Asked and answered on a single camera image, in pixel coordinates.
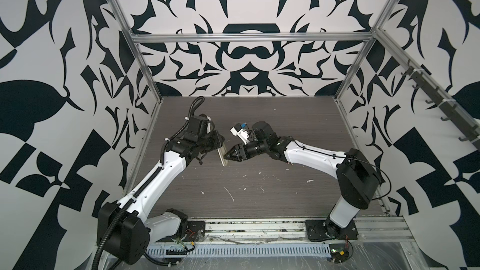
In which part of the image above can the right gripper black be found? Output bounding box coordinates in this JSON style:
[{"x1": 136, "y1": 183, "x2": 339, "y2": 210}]
[{"x1": 224, "y1": 141, "x2": 270, "y2": 163}]

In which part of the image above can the white remote control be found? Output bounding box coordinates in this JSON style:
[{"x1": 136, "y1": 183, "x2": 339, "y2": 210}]
[{"x1": 217, "y1": 144, "x2": 228, "y2": 167}]

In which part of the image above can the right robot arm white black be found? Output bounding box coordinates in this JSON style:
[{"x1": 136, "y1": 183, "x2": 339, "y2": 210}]
[{"x1": 219, "y1": 121, "x2": 381, "y2": 242}]

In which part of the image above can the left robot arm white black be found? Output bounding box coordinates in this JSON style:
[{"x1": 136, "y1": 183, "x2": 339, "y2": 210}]
[{"x1": 91, "y1": 114, "x2": 225, "y2": 270}]

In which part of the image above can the small circuit board right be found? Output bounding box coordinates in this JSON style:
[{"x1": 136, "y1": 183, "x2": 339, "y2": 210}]
[{"x1": 328, "y1": 243, "x2": 353, "y2": 264}]

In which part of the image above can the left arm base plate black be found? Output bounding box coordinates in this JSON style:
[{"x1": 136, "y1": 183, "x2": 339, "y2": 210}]
[{"x1": 161, "y1": 221, "x2": 206, "y2": 242}]

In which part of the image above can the white slotted cable duct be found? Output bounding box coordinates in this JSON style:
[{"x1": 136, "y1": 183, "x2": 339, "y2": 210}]
[{"x1": 146, "y1": 244, "x2": 331, "y2": 258}]

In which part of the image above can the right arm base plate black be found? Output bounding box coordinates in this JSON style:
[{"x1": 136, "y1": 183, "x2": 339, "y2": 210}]
[{"x1": 305, "y1": 219, "x2": 358, "y2": 242}]

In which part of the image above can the horizontal aluminium frame bar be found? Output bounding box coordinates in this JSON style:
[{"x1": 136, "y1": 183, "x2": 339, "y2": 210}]
[{"x1": 131, "y1": 32, "x2": 373, "y2": 44}]

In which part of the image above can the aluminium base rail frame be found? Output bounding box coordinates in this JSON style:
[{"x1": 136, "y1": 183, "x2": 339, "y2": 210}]
[{"x1": 93, "y1": 215, "x2": 413, "y2": 248}]

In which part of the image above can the black corrugated left cable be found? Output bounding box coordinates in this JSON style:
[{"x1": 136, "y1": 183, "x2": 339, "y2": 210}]
[{"x1": 91, "y1": 198, "x2": 132, "y2": 270}]

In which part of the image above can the grey wall hook rack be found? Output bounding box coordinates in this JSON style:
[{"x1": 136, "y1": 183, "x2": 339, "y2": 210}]
[{"x1": 400, "y1": 59, "x2": 480, "y2": 151}]

